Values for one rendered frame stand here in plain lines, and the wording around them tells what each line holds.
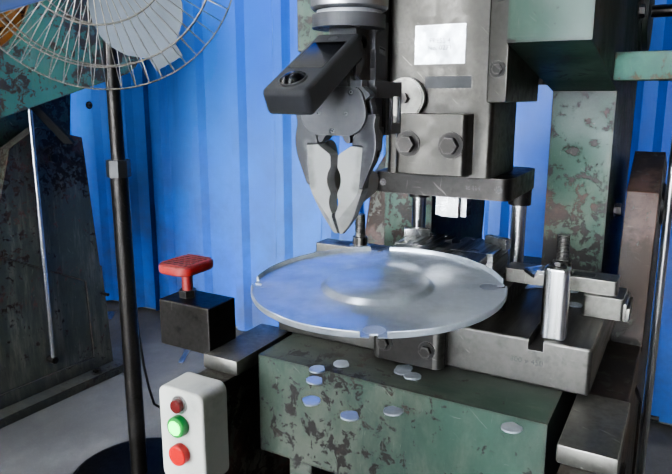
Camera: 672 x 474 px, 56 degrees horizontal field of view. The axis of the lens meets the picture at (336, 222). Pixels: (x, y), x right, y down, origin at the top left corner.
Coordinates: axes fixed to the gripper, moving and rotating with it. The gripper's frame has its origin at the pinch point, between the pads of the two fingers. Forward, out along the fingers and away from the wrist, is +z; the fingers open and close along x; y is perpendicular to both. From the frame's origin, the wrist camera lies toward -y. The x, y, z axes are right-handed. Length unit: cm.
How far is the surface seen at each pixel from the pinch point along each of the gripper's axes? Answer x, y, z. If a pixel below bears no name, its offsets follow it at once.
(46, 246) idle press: 152, 71, 37
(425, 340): -2.5, 18.8, 18.5
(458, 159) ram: -3.5, 25.2, -4.4
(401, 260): 1.6, 19.6, 8.6
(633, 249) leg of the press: -22, 60, 12
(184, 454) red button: 22.5, 0.4, 33.0
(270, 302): 7.8, -0.6, 9.6
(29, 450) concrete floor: 127, 44, 88
